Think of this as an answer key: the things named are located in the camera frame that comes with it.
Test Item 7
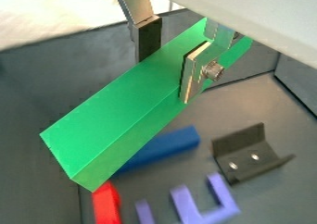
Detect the purple comb-shaped block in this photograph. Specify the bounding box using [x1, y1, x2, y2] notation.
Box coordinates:
[134, 171, 242, 224]

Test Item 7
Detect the blue rectangular block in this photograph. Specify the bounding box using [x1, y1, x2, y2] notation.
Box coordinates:
[116, 126, 201, 174]

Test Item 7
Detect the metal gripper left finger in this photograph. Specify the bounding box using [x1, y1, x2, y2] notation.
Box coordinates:
[118, 0, 162, 62]

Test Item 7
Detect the black U-shaped bracket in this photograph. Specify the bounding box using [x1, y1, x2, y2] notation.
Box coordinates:
[211, 122, 294, 185]

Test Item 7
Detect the red stepped block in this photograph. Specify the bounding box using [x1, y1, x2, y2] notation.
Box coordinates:
[92, 181, 122, 224]

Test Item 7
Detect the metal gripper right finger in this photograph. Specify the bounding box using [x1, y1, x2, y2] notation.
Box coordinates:
[178, 18, 239, 104]

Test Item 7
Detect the green rectangular block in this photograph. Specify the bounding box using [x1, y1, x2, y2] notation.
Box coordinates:
[39, 17, 254, 193]

